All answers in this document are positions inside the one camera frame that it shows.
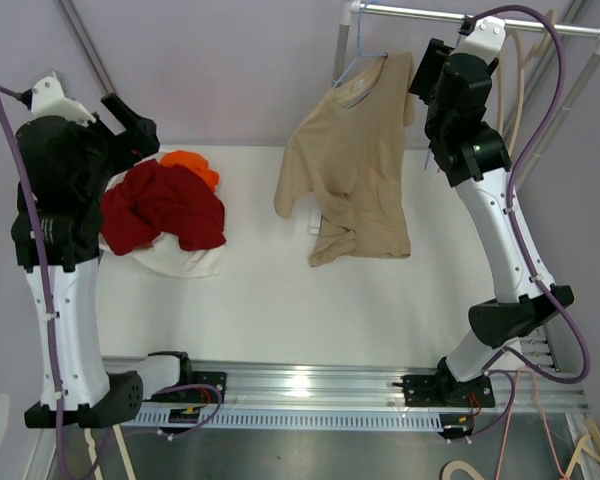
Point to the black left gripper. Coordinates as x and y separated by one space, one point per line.
138 141

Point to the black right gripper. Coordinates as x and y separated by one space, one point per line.
429 69

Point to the beige plastic hanger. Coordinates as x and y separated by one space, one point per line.
523 59

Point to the orange t-shirt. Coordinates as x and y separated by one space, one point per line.
194 162

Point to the dark red t-shirt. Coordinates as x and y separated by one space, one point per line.
152 199

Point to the beige t-shirt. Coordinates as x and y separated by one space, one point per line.
348 153

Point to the white t-shirt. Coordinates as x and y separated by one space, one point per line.
166 257

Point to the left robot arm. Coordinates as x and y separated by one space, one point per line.
68 156

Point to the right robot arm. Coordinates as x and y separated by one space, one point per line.
454 85

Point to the beige hanger on floor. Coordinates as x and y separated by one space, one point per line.
113 439

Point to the silver clothes rack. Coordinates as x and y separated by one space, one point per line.
508 18

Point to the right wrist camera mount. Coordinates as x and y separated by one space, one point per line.
485 38

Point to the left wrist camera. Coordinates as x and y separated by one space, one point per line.
48 97

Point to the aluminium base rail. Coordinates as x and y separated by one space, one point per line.
357 388

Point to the white slotted cable duct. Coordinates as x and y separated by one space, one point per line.
241 418

